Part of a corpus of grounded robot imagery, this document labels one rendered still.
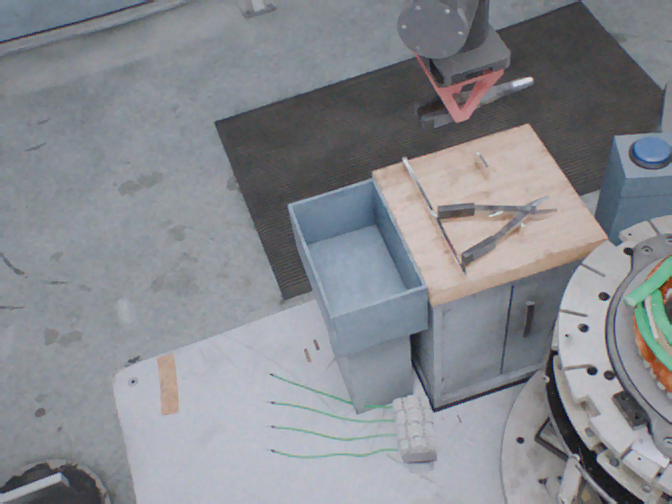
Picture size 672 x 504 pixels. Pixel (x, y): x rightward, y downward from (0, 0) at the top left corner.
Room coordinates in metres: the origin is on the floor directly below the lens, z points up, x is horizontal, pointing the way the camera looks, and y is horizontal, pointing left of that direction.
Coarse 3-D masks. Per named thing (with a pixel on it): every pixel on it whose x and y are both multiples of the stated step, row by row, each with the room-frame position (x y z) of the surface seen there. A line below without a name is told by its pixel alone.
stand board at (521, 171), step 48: (480, 144) 0.66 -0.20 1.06; (528, 144) 0.65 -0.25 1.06; (384, 192) 0.62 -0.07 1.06; (432, 192) 0.60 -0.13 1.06; (480, 192) 0.59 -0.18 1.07; (528, 192) 0.58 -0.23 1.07; (432, 240) 0.54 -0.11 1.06; (480, 240) 0.52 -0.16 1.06; (528, 240) 0.51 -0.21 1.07; (576, 240) 0.50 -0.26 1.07; (432, 288) 0.47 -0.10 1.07; (480, 288) 0.47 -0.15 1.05
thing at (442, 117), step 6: (426, 114) 0.60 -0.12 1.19; (432, 114) 0.60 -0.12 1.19; (438, 114) 0.59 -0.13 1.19; (444, 114) 0.59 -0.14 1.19; (426, 120) 0.59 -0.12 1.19; (432, 120) 0.59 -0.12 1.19; (438, 120) 0.59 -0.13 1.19; (444, 120) 0.59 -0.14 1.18; (450, 120) 0.59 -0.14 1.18; (426, 126) 0.59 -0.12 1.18; (432, 126) 0.59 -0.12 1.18; (438, 126) 0.59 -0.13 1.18
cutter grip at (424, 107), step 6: (438, 96) 0.62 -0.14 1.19; (420, 102) 0.62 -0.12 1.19; (426, 102) 0.61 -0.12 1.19; (432, 102) 0.61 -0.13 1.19; (438, 102) 0.61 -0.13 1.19; (420, 108) 0.61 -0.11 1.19; (426, 108) 0.61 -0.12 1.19; (432, 108) 0.61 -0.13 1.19; (438, 108) 0.61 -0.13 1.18; (444, 108) 0.61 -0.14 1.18; (420, 114) 0.61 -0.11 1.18
